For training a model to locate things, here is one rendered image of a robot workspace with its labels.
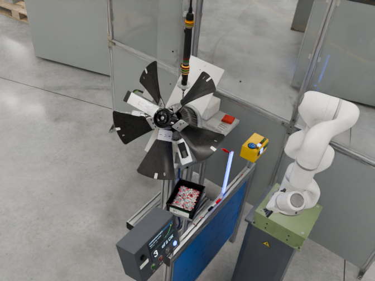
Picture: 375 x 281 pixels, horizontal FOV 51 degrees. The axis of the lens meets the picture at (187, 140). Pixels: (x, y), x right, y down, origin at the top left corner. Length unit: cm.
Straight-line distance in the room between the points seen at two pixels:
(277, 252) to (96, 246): 146
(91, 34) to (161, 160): 260
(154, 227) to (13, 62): 395
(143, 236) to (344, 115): 92
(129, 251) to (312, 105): 92
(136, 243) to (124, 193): 184
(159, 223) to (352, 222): 171
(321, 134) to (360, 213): 154
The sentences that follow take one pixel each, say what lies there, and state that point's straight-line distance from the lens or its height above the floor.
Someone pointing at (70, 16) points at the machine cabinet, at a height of 69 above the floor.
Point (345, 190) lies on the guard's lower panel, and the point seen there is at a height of 68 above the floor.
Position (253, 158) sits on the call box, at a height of 102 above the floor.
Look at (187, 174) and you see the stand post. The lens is 305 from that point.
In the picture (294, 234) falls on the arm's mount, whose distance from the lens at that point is 209.
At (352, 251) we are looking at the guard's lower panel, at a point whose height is 17.
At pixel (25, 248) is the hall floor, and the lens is 328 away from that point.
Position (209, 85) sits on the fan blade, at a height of 141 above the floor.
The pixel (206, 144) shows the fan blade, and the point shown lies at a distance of 221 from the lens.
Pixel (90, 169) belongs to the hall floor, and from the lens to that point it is 371.
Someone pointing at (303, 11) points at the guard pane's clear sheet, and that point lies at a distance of 246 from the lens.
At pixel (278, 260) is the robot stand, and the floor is 74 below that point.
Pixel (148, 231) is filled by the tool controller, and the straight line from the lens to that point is 171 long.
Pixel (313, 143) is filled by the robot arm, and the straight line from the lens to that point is 153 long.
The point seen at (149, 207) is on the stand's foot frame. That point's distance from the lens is 328.
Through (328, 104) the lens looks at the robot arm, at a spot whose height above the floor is 179.
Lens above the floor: 264
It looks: 41 degrees down
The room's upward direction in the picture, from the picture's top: 6 degrees clockwise
